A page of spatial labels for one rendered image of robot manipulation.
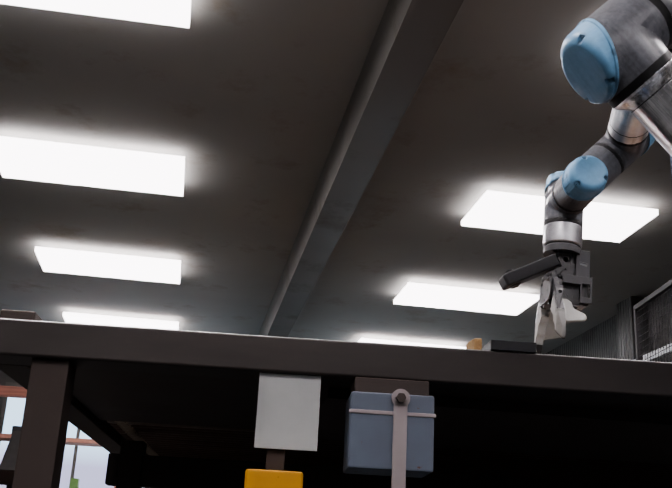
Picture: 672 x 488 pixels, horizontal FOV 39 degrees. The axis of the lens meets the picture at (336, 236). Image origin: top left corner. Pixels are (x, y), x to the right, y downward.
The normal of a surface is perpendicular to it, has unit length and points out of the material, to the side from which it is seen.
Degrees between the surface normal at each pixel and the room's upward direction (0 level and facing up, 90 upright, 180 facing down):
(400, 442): 90
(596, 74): 128
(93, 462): 90
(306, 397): 90
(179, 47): 180
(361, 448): 90
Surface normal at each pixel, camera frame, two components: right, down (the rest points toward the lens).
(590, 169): 0.07, -0.32
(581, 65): -0.82, 0.51
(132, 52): -0.05, 0.94
